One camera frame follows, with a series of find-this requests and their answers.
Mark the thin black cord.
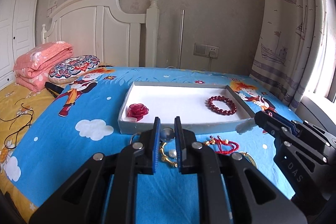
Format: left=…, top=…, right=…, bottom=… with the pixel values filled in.
left=0, top=103, right=34, bottom=148

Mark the folded pink floral quilt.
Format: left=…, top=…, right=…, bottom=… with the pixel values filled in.
left=14, top=41, right=74, bottom=93

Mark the ship-print curtain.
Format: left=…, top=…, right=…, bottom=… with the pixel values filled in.
left=249, top=0, right=334, bottom=113

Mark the black folded object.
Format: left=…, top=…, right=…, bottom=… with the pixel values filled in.
left=44, top=81, right=65, bottom=97

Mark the yellow floral bed sheet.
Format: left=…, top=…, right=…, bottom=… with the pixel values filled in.
left=0, top=81, right=61, bottom=222

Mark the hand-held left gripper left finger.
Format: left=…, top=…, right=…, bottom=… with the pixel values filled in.
left=29, top=116, right=161, bottom=224

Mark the white wardrobe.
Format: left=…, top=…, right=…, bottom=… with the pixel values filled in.
left=0, top=0, right=45, bottom=90

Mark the white plug with cable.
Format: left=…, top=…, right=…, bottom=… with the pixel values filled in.
left=207, top=49, right=219, bottom=70

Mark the white wooden headboard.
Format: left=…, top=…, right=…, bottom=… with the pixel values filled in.
left=41, top=0, right=160, bottom=68

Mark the silver metal pole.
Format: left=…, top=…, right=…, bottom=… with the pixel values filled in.
left=178, top=10, right=185, bottom=69

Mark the red string bracelet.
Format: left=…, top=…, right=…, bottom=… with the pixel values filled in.
left=203, top=135, right=240, bottom=154

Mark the dark red bead bracelet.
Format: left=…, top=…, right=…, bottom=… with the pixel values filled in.
left=207, top=96, right=237, bottom=115

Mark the shallow grey cardboard box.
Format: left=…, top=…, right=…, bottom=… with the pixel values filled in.
left=118, top=81, right=256, bottom=135

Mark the shiny round metal bead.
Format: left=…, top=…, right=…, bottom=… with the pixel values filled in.
left=161, top=128, right=174, bottom=142

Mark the red rose ornament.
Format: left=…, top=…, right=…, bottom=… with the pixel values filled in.
left=127, top=103, right=149, bottom=122

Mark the smooth gold bangle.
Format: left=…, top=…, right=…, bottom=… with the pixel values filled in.
left=238, top=152, right=258, bottom=168

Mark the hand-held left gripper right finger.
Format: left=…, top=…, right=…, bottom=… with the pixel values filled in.
left=175, top=116, right=307, bottom=224

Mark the gold loop brooch with pearl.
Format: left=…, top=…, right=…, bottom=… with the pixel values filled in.
left=157, top=142, right=179, bottom=168

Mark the paper note on wall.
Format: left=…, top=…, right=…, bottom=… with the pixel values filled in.
left=47, top=0, right=60, bottom=17

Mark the round patterned cushion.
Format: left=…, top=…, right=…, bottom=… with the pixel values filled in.
left=48, top=55, right=101, bottom=85

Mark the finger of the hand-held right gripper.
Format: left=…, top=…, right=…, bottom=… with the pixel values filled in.
left=254, top=111, right=292, bottom=144
left=268, top=111, right=305, bottom=133

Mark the wall socket panel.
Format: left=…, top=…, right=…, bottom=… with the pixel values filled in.
left=194, top=42, right=220, bottom=59

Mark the blue cartoon bed sheet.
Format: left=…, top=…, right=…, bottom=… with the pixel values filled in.
left=13, top=67, right=302, bottom=224

